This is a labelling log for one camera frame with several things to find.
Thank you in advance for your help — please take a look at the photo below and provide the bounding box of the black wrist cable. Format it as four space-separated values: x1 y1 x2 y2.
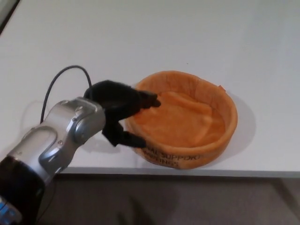
40 65 92 124

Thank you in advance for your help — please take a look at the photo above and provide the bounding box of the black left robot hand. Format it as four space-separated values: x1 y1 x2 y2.
83 80 162 148

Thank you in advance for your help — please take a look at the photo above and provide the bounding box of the orange plush round plate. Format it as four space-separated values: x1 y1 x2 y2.
123 70 238 169

